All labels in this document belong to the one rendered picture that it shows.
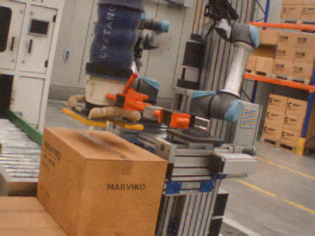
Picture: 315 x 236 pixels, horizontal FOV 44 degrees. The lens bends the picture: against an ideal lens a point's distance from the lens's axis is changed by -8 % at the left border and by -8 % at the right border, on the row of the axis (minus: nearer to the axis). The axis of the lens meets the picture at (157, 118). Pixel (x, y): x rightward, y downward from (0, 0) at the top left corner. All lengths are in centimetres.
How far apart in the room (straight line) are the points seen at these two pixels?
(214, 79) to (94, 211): 104
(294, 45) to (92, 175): 867
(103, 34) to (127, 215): 82
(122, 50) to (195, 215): 115
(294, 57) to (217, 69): 769
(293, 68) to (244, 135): 748
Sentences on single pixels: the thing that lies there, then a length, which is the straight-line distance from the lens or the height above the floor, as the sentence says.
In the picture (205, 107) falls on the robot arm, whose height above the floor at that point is 119.
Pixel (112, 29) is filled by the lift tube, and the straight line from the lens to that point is 190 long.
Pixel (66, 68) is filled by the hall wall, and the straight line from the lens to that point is 1181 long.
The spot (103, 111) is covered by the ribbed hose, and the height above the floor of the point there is 112.
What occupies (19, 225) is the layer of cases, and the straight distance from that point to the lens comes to 194.
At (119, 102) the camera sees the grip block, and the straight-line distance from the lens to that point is 176.
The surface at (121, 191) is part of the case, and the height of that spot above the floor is 80.
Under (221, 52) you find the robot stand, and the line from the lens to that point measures 238.
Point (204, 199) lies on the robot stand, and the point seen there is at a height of 62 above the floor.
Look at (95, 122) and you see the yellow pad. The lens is 182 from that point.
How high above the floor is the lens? 135
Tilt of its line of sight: 7 degrees down
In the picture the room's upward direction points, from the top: 10 degrees clockwise
